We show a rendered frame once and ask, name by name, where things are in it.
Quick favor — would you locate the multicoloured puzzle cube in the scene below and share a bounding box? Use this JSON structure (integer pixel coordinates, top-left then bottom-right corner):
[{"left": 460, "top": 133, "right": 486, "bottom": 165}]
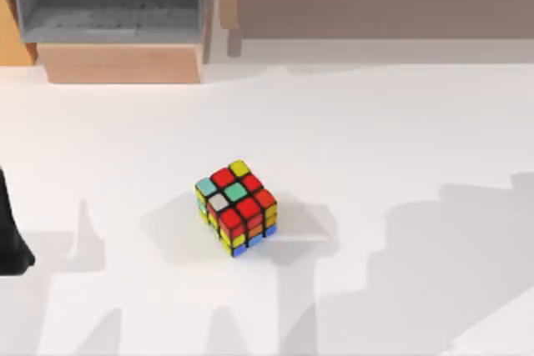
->
[{"left": 194, "top": 158, "right": 279, "bottom": 258}]

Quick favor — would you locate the pale wooden drawer front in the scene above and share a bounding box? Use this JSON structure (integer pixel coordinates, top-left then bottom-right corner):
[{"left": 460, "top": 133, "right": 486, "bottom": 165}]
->
[{"left": 36, "top": 42, "right": 205, "bottom": 84}]

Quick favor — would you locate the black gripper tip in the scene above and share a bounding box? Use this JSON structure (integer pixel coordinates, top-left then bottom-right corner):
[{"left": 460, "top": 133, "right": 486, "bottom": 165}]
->
[{"left": 0, "top": 168, "right": 36, "bottom": 277}]

